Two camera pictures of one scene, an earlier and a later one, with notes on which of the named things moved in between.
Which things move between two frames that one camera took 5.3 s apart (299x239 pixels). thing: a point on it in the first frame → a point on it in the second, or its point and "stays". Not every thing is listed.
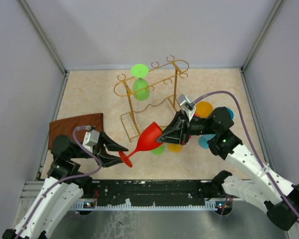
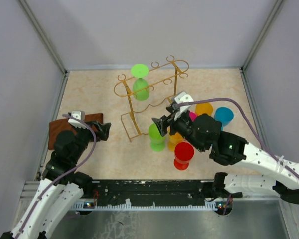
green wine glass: [141, 89] stays
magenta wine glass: [195, 115] stays
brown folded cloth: [66, 127] stays
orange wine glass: [204, 109] stays
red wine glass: [147, 142] → [184, 152]
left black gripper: [111, 145] → [102, 134]
